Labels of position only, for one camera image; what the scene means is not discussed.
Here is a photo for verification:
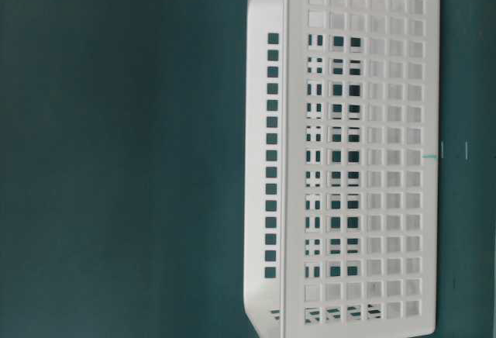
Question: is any white perforated plastic basket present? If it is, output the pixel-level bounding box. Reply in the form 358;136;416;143
243;0;440;337

